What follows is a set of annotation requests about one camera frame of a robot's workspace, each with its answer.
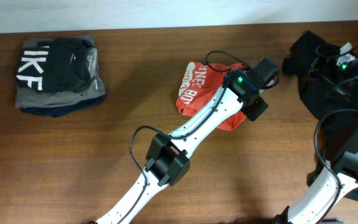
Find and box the red soccer t-shirt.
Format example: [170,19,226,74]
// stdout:
[176,62,247,131]

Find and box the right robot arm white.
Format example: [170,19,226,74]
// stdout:
[274,31,358,223]

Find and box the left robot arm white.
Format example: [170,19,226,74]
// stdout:
[95,58,279,224]

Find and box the folded black Nike t-shirt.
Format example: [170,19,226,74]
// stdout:
[14,38,93,93]

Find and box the folded navy t-shirt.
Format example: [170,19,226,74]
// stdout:
[21,94,107,118]

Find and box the folded grey t-shirt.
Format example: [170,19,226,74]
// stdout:
[14,35,106,109]

